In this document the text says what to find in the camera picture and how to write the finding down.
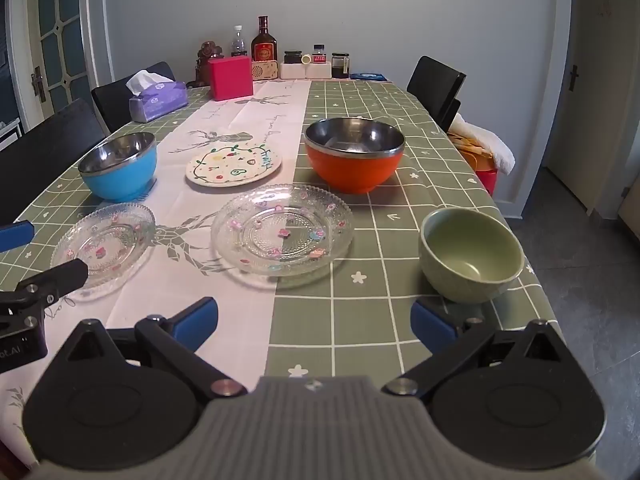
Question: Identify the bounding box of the red container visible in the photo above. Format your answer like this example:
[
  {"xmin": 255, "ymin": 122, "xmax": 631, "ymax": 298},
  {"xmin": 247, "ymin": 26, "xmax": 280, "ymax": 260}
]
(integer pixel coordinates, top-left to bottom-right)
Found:
[{"xmin": 474, "ymin": 166, "xmax": 499, "ymax": 197}]

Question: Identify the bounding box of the pink deer table runner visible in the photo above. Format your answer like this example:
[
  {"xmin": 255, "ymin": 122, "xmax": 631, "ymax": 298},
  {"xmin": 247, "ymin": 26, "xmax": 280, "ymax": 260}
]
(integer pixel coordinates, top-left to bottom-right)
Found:
[{"xmin": 0, "ymin": 80, "xmax": 311, "ymax": 461}]

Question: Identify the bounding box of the orange steel-lined bowl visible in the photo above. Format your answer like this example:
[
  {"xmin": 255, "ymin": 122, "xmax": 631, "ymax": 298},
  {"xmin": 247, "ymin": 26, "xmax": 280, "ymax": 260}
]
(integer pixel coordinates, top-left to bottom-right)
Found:
[{"xmin": 304, "ymin": 117, "xmax": 406, "ymax": 195}]

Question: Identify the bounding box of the black chair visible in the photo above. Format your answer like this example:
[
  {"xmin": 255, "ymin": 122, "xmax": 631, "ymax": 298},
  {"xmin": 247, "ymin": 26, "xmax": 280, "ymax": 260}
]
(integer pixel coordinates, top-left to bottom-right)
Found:
[
  {"xmin": 0, "ymin": 98, "xmax": 108, "ymax": 226},
  {"xmin": 406, "ymin": 56, "xmax": 467, "ymax": 131},
  {"xmin": 91, "ymin": 61, "xmax": 177, "ymax": 133}
]

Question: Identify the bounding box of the purple tissue pack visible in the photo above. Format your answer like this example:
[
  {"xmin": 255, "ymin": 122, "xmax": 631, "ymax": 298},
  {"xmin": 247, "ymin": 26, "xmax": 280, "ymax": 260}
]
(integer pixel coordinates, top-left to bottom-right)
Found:
[{"xmin": 125, "ymin": 70, "xmax": 189, "ymax": 123}]

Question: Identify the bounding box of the brown figurine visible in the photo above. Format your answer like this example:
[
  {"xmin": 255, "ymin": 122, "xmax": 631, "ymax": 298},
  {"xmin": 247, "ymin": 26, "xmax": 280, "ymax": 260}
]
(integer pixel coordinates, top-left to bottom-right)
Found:
[{"xmin": 194, "ymin": 40, "xmax": 225, "ymax": 86}]

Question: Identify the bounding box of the blue steel-lined bowl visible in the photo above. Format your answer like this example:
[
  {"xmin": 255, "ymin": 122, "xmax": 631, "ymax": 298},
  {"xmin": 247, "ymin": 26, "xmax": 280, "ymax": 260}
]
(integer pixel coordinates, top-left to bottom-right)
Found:
[{"xmin": 77, "ymin": 131, "xmax": 158, "ymax": 202}]

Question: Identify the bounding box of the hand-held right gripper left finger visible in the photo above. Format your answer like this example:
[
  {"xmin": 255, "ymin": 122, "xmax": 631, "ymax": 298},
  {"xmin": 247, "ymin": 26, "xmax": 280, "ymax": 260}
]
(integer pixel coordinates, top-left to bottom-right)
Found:
[{"xmin": 47, "ymin": 296, "xmax": 248, "ymax": 401}]

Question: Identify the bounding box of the white painted ceramic plate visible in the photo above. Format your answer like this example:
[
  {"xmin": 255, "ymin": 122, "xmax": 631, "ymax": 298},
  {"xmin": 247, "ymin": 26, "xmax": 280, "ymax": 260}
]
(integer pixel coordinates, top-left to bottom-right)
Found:
[{"xmin": 185, "ymin": 141, "xmax": 282, "ymax": 188}]

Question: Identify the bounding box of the pink box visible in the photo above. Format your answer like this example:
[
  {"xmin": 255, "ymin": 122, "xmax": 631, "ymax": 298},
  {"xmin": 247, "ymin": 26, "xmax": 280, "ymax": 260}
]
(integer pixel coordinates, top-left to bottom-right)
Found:
[{"xmin": 207, "ymin": 56, "xmax": 253, "ymax": 101}]

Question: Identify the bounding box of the orange patterned cloth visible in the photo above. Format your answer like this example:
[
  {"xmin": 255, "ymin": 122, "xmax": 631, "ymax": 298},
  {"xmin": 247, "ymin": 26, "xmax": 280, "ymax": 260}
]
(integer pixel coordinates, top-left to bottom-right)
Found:
[{"xmin": 446, "ymin": 131, "xmax": 496, "ymax": 171}]

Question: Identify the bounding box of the small flowered glass plate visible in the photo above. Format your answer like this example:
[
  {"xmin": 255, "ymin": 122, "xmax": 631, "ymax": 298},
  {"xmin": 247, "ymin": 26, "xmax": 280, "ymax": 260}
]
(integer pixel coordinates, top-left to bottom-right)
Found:
[{"xmin": 50, "ymin": 202, "xmax": 157, "ymax": 295}]

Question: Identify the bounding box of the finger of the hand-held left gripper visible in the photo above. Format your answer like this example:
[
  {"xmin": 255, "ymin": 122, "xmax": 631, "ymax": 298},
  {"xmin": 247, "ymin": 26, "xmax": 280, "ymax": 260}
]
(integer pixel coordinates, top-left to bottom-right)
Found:
[
  {"xmin": 0, "ymin": 258, "xmax": 89, "ymax": 333},
  {"xmin": 0, "ymin": 222, "xmax": 35, "ymax": 252}
]

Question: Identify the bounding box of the green ceramic bowl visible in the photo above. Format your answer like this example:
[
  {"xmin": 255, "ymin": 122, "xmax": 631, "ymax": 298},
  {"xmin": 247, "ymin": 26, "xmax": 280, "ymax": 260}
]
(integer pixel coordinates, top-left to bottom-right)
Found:
[{"xmin": 419, "ymin": 206, "xmax": 525, "ymax": 304}]

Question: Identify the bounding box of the dark liquor bottle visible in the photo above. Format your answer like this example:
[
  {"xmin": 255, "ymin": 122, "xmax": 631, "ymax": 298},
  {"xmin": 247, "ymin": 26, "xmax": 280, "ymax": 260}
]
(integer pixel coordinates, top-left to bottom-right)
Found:
[{"xmin": 250, "ymin": 15, "xmax": 278, "ymax": 62}]

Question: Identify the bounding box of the large flowered glass plate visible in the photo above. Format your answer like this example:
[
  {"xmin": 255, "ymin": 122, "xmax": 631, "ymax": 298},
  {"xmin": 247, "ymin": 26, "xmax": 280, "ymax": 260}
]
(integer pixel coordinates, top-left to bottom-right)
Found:
[{"xmin": 210, "ymin": 184, "xmax": 355, "ymax": 277}]

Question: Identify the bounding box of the white cloth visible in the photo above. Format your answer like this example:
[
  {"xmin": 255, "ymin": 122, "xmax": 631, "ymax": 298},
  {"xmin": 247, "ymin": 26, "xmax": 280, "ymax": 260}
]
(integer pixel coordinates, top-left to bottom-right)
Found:
[{"xmin": 447, "ymin": 112, "xmax": 516, "ymax": 177}]

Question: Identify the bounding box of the plain cream door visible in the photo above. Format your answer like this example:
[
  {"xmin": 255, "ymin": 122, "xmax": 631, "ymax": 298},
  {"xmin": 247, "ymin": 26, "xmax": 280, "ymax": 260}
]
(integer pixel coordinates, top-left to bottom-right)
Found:
[{"xmin": 547, "ymin": 0, "xmax": 640, "ymax": 211}]

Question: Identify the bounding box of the glass-panel door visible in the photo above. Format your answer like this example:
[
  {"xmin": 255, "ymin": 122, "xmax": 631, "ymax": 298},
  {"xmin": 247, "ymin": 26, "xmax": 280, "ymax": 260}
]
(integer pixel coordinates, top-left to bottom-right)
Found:
[{"xmin": 7, "ymin": 0, "xmax": 108, "ymax": 136}]

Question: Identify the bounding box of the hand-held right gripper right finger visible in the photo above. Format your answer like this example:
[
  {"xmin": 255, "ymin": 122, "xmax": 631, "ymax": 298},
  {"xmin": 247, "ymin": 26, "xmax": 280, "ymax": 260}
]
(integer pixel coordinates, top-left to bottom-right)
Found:
[{"xmin": 381, "ymin": 299, "xmax": 576, "ymax": 403}]

